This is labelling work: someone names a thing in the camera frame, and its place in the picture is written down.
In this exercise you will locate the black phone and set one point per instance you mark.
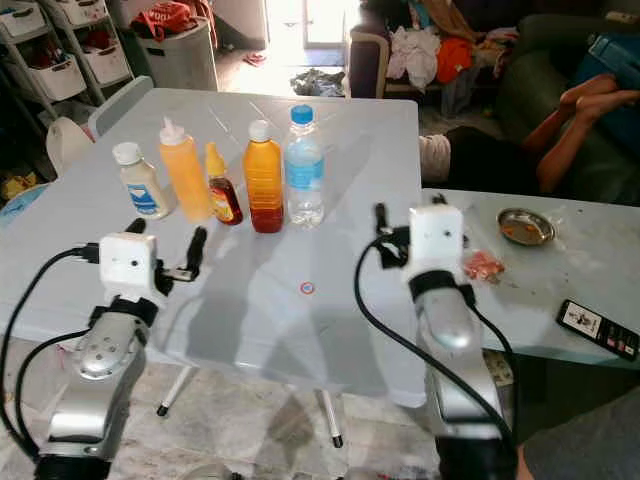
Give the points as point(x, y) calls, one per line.
point(595, 328)

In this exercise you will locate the amber bottle with white cap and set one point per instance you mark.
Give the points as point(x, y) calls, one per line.
point(263, 180)

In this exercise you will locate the white crumpled cloth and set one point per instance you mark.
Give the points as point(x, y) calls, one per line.
point(413, 55)

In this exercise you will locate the dark cloth pile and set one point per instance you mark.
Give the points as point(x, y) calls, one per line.
point(317, 83)

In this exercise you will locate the red slipper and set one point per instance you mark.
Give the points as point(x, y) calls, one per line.
point(254, 58)

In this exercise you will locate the grey plastic hamper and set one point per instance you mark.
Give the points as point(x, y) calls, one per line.
point(185, 65)

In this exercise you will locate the dark green sofa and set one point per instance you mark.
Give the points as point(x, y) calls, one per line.
point(525, 90)

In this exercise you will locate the barefoot person in black shorts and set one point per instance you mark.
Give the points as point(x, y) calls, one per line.
point(560, 150)

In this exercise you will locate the white plastic folding table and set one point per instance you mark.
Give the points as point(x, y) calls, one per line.
point(360, 200)

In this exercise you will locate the white round plastic thing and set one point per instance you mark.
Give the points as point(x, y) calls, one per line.
point(68, 145)

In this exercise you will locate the pink crumpled wrapper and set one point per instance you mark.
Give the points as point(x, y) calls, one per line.
point(484, 265)

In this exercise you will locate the blue bag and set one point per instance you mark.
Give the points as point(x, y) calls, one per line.
point(610, 60)

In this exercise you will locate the round metal dish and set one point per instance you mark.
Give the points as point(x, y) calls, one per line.
point(525, 228)

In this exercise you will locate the blue-capped clear water bottle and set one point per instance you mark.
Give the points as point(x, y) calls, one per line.
point(304, 170)

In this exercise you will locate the grey stained table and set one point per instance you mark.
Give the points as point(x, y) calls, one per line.
point(590, 270)

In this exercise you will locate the yellow crumpled bag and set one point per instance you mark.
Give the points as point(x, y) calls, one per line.
point(20, 186)

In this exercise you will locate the red bag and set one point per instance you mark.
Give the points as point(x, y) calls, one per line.
point(168, 18)

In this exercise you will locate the small yellow-capped sauce bottle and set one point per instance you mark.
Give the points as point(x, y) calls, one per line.
point(225, 200)

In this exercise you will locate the blue patterned basin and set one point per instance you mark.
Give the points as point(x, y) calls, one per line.
point(22, 203)

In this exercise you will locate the orange cloth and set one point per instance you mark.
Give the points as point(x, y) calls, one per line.
point(453, 60)

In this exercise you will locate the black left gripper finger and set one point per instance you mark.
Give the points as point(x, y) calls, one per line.
point(197, 250)
point(136, 228)

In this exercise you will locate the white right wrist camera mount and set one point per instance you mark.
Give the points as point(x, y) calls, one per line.
point(435, 240)

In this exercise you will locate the white mayonnaise bottle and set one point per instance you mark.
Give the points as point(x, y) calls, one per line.
point(142, 192)

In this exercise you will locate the metal rack with white bins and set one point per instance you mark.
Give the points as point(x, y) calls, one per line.
point(50, 75)
point(110, 62)

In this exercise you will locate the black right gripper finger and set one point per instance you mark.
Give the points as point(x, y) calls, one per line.
point(439, 201)
point(382, 222)

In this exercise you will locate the pale grey plastic chair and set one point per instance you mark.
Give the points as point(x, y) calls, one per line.
point(120, 105)

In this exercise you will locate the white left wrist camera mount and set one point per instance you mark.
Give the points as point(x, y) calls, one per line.
point(128, 265)

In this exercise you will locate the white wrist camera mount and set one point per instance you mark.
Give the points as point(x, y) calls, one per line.
point(435, 240)
point(128, 265)

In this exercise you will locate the orange squeeze bottle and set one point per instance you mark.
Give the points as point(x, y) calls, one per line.
point(185, 175)

